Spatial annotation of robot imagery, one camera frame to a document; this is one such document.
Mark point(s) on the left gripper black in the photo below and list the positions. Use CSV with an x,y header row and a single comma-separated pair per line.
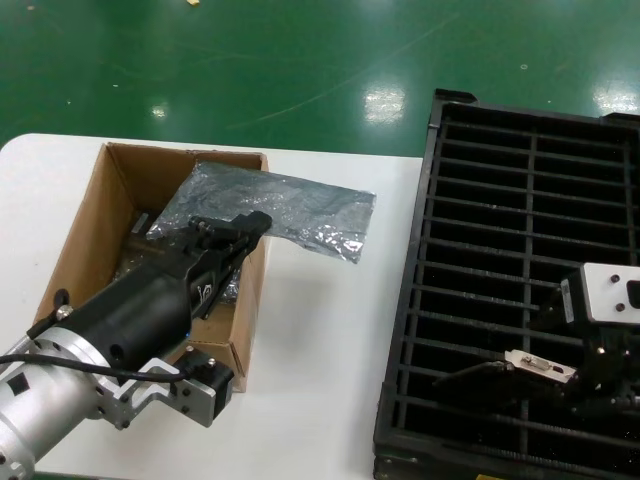
x,y
145,310

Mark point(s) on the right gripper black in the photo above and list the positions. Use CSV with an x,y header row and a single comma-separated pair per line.
x,y
575,305

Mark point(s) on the grey antistatic bag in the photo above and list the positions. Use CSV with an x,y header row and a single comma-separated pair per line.
x,y
300,210

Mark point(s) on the graphics card with silver bracket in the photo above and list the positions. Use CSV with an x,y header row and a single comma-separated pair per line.
x,y
537,364

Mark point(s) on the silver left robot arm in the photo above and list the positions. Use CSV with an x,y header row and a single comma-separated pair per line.
x,y
45,400

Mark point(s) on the bagged graphics card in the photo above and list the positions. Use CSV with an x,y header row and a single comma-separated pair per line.
x,y
142,230

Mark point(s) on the brown cardboard box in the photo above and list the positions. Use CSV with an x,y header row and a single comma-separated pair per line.
x,y
150,175

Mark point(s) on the black slotted plastic container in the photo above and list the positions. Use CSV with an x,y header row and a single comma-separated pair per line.
x,y
500,200

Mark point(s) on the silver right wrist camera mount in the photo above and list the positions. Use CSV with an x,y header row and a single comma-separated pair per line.
x,y
612,292

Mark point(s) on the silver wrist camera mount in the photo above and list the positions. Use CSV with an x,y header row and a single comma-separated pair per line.
x,y
200,395
612,292

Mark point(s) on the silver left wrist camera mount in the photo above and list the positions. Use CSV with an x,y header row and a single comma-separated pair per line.
x,y
200,395

